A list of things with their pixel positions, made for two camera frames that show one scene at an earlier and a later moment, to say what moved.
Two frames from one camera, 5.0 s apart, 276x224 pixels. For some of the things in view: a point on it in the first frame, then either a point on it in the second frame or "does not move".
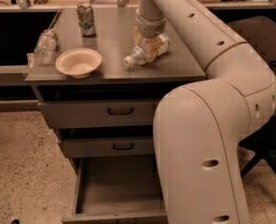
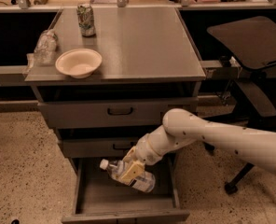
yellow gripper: (150, 27) -> (143, 153)
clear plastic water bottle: (139, 55) -> (144, 182)
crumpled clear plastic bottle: (46, 48) does not move
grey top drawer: (99, 113) does not move
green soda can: (86, 16) does not move
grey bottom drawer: (117, 189) does not move
